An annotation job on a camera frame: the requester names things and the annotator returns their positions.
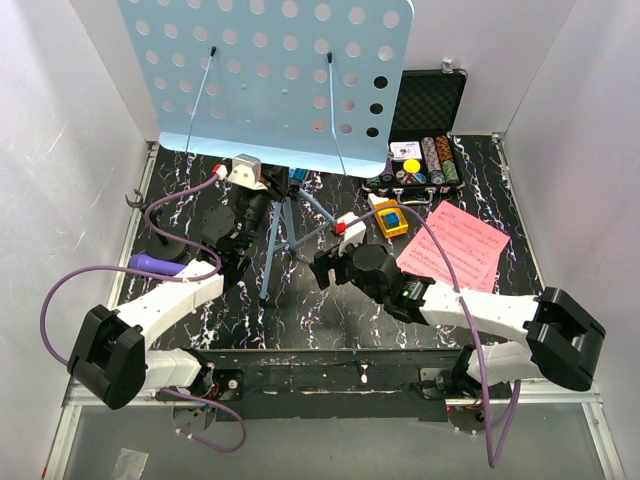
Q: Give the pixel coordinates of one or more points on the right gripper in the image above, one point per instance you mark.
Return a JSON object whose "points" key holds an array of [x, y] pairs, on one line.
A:
{"points": [[323, 262]]}

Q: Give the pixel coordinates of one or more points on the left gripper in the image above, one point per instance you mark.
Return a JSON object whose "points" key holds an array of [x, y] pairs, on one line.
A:
{"points": [[264, 192]]}

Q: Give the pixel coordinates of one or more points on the purple toy microphone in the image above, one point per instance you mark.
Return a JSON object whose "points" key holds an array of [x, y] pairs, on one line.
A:
{"points": [[148, 264]]}

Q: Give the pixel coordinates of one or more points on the light blue music stand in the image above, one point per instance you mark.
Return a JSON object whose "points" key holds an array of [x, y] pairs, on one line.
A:
{"points": [[306, 84]]}

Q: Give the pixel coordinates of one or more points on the pink sheet music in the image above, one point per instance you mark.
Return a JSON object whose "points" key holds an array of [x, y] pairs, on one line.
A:
{"points": [[454, 239], [487, 284]]}

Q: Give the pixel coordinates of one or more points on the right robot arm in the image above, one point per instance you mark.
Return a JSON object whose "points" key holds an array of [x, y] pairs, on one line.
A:
{"points": [[549, 336]]}

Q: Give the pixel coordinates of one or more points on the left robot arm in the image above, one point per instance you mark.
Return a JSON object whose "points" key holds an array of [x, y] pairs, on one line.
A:
{"points": [[112, 356]]}

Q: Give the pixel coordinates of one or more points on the blue toy brick block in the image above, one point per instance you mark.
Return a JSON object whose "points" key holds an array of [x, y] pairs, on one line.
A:
{"points": [[298, 174]]}

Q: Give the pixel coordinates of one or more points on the yellow toy bin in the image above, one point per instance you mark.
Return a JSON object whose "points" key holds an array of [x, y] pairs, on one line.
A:
{"points": [[388, 215]]}

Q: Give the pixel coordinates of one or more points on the yellow round chip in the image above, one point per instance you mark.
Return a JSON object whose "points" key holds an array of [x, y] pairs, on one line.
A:
{"points": [[412, 166]]}

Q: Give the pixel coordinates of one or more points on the white card deck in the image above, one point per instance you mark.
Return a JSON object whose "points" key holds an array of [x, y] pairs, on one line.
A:
{"points": [[402, 151]]}

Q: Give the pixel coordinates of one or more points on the black poker chip case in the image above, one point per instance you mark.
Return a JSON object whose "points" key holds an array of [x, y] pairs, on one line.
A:
{"points": [[426, 109]]}

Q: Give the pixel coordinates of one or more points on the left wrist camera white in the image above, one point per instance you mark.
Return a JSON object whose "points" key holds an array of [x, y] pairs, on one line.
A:
{"points": [[245, 172]]}

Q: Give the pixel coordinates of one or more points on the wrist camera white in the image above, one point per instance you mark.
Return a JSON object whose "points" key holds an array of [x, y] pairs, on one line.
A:
{"points": [[351, 232], [245, 172]]}

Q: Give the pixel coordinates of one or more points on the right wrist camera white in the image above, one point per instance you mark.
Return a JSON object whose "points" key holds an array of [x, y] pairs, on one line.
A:
{"points": [[351, 232]]}

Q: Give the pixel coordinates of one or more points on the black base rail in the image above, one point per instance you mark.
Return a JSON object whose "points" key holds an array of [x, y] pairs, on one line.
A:
{"points": [[324, 384]]}

